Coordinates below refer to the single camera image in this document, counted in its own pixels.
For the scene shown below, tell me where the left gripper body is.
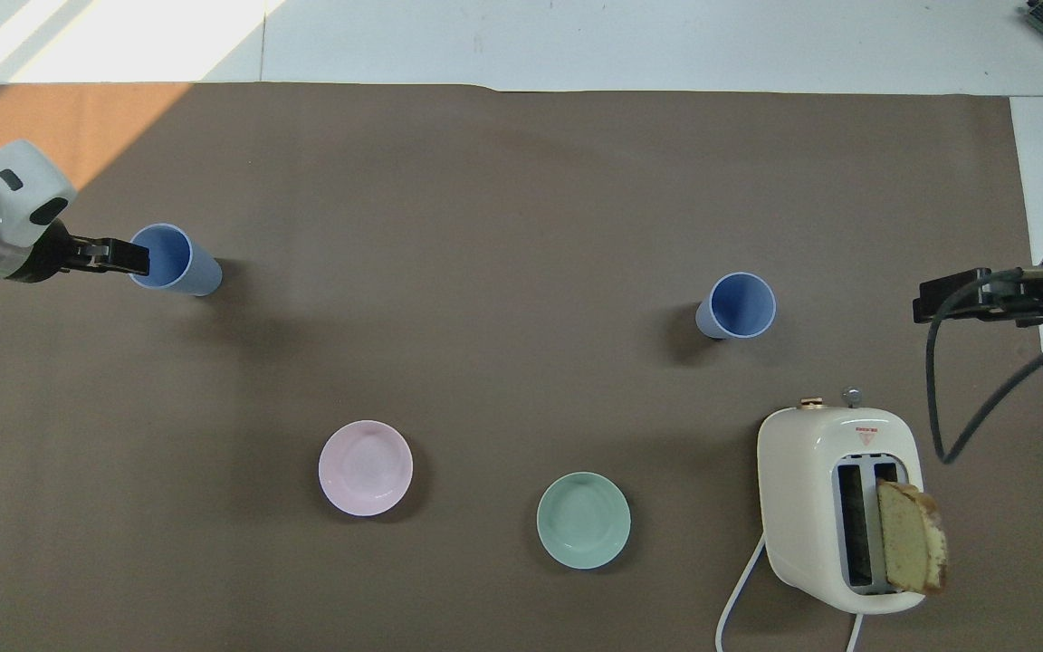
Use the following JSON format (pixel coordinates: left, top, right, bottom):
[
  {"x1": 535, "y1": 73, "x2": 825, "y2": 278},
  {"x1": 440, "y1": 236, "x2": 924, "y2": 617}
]
[{"x1": 4, "y1": 220, "x2": 90, "y2": 284}]

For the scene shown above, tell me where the blue cup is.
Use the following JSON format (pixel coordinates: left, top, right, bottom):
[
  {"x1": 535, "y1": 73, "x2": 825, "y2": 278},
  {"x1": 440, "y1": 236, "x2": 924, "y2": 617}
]
[
  {"x1": 128, "y1": 223, "x2": 224, "y2": 297},
  {"x1": 695, "y1": 272, "x2": 778, "y2": 341}
]

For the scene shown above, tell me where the bread slice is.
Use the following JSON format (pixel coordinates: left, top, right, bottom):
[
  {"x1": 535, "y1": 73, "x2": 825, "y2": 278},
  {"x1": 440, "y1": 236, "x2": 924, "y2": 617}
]
[{"x1": 876, "y1": 479, "x2": 951, "y2": 597}]

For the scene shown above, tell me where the cream toaster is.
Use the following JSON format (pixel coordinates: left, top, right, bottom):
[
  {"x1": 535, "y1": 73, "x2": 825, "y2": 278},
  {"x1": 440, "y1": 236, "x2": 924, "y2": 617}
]
[{"x1": 756, "y1": 387, "x2": 926, "y2": 617}]

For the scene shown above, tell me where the pink bowl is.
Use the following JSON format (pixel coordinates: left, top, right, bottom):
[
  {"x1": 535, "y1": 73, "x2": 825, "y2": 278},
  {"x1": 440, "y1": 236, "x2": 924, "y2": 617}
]
[{"x1": 318, "y1": 419, "x2": 415, "y2": 518}]

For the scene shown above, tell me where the green bowl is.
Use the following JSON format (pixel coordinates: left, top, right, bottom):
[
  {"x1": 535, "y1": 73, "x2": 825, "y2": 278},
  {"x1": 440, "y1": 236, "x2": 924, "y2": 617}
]
[{"x1": 536, "y1": 471, "x2": 632, "y2": 571}]

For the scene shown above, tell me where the black cable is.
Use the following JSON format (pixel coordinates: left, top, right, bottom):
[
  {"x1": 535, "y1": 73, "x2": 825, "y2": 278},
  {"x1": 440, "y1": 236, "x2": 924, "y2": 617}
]
[{"x1": 925, "y1": 264, "x2": 1043, "y2": 465}]

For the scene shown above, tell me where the white power cord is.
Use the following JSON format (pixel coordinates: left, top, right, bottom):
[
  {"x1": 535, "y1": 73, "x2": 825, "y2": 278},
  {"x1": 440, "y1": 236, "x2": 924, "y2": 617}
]
[{"x1": 715, "y1": 532, "x2": 866, "y2": 652}]

